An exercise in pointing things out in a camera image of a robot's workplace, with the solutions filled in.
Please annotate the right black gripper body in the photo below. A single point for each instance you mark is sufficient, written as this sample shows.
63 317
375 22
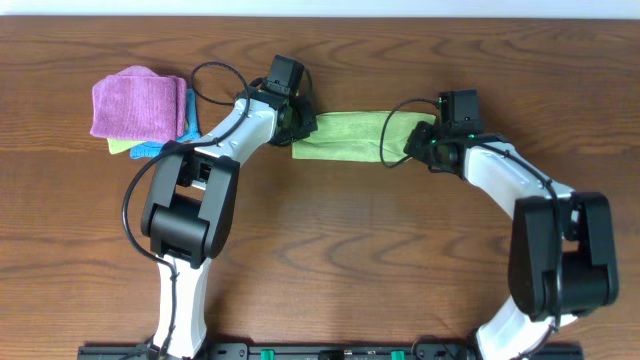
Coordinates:
424 144

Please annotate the folded purple cloth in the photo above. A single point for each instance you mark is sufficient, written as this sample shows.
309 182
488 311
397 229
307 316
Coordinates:
139 105

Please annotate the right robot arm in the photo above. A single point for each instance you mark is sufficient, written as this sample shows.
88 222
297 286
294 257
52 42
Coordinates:
562 259

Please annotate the light green cloth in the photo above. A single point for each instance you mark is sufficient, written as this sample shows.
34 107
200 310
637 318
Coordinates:
355 136

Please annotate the folded blue cloth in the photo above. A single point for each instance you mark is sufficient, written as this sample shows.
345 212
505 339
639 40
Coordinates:
192 132

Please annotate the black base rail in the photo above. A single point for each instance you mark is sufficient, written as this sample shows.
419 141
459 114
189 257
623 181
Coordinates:
241 351

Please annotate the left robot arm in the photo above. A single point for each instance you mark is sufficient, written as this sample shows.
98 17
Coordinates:
189 209

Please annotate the folded pale green cloth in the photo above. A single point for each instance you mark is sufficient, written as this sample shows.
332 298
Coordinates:
117 146

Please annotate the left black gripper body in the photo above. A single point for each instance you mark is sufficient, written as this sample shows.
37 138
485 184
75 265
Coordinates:
305 122

